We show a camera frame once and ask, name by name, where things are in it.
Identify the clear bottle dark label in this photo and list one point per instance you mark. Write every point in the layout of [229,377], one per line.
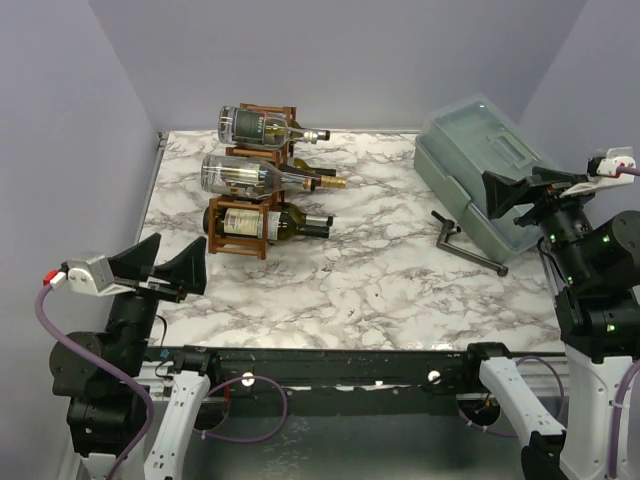
[257,128]

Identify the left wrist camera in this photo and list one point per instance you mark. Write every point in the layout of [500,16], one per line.
[88,274]

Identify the translucent green plastic toolbox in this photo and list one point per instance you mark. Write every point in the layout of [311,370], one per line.
[456,144]

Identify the green bottle white label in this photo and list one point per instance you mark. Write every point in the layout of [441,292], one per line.
[282,225]

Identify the clear wine bottle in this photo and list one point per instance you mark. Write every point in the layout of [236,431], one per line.
[252,178]

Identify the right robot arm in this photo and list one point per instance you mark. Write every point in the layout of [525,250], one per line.
[598,315]

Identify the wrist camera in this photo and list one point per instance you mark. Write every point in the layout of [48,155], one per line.
[617,168]
[88,274]

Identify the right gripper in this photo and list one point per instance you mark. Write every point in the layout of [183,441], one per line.
[538,201]

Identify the dark bottle gold foil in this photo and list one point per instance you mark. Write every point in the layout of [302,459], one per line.
[330,181]

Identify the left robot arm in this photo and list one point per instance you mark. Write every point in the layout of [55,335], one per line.
[109,412]

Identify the brown wooden wine rack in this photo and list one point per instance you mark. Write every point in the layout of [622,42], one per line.
[256,248]

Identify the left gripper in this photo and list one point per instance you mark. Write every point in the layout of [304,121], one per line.
[186,271]

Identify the black front mounting rail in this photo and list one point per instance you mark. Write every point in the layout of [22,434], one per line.
[348,382]

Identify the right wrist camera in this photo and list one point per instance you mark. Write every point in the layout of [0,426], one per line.
[617,168]

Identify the green bottle behind rack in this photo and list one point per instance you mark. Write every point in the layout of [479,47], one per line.
[297,133]

